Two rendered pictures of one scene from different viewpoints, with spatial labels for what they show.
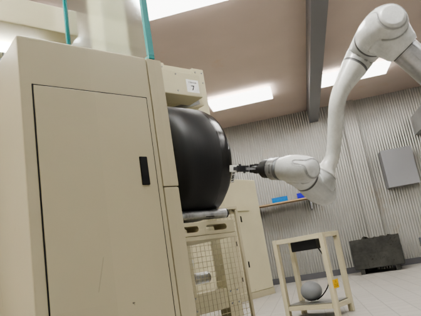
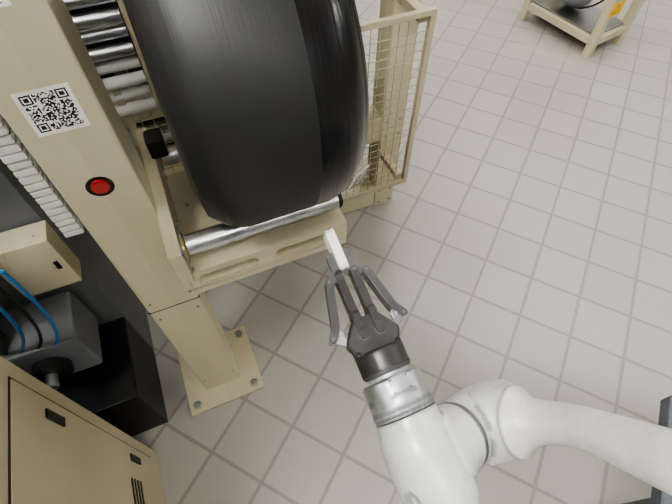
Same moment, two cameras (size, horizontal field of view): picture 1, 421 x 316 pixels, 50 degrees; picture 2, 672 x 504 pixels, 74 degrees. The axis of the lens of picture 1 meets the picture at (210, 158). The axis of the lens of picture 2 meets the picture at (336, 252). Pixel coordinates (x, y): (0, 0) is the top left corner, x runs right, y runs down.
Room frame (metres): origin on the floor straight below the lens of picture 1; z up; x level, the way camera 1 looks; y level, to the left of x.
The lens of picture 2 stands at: (1.51, -0.22, 1.63)
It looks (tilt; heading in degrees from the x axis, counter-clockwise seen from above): 55 degrees down; 17
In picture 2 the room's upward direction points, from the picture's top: straight up
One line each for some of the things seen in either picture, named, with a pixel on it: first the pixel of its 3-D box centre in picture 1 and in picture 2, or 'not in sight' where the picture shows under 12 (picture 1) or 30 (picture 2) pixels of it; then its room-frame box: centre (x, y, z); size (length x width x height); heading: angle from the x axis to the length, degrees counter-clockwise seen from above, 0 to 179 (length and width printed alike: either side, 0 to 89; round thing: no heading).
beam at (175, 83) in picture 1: (147, 88); not in sight; (2.44, 0.29, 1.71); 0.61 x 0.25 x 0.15; 130
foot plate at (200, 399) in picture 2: not in sight; (219, 367); (1.95, 0.38, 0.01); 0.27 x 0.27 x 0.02; 40
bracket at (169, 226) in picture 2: not in sight; (164, 200); (2.02, 0.33, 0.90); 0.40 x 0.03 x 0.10; 40
